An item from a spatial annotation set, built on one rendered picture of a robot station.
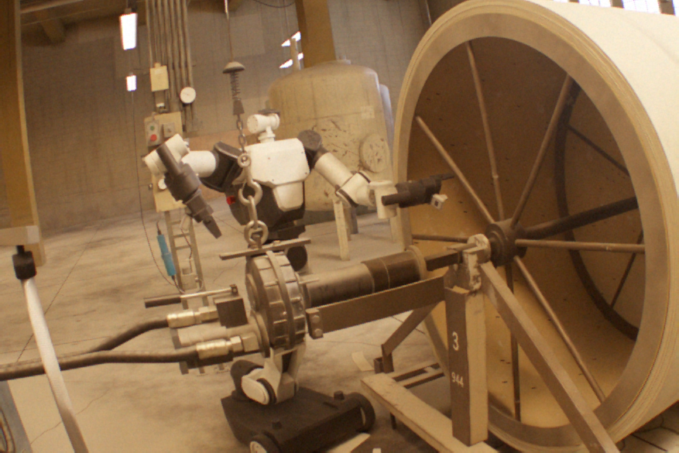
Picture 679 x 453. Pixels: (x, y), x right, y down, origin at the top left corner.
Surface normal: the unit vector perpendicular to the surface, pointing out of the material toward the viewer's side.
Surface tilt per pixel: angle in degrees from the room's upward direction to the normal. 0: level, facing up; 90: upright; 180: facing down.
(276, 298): 70
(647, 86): 55
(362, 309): 90
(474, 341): 90
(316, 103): 90
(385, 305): 90
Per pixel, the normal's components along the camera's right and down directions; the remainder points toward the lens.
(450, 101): 0.35, 0.69
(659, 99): 0.21, -0.48
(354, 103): 0.49, 0.04
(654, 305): -0.93, 0.18
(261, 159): 0.02, -0.02
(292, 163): 0.72, -0.08
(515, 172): 0.36, 0.22
